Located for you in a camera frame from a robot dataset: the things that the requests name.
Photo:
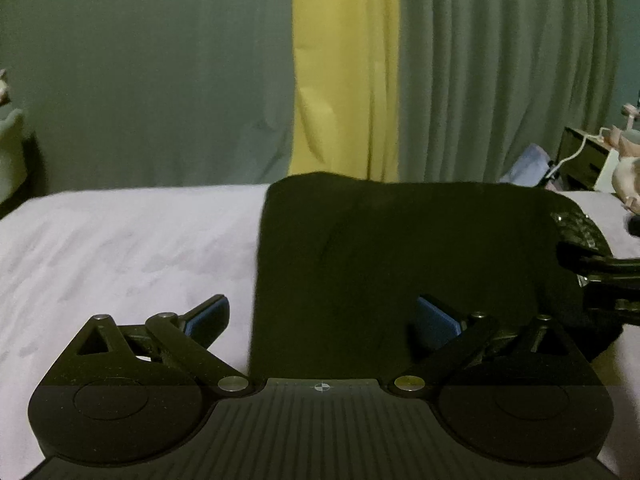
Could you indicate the smooth green curtain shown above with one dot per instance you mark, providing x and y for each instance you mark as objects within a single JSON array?
[{"x": 150, "y": 60}]

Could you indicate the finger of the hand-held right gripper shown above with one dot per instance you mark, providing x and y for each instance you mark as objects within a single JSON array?
[
  {"x": 590, "y": 260},
  {"x": 612, "y": 297}
]

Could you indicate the black pants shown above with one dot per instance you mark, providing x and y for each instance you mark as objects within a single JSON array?
[{"x": 375, "y": 260}]

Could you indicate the yellow curtain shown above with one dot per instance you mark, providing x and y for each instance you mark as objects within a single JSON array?
[{"x": 340, "y": 85}]

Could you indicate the dark nightstand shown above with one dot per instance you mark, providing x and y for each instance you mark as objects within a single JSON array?
[{"x": 580, "y": 172}]

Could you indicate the pale pink doll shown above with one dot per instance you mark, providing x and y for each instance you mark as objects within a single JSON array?
[{"x": 629, "y": 172}]

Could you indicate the pleated green curtain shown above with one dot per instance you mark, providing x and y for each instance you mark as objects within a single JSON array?
[{"x": 500, "y": 60}]

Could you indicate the pale grey cloth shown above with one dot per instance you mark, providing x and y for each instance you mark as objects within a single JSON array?
[{"x": 11, "y": 160}]

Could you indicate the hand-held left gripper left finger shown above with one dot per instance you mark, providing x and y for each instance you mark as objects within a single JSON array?
[{"x": 207, "y": 314}]

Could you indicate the light blue cloth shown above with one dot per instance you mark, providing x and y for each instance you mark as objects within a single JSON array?
[{"x": 530, "y": 165}]

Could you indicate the small red white item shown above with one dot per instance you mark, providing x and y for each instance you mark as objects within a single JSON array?
[{"x": 4, "y": 87}]

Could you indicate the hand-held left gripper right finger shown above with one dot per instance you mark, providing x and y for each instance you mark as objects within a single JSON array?
[{"x": 436, "y": 319}]

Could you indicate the white bed sheet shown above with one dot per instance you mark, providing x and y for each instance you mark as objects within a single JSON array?
[{"x": 125, "y": 250}]

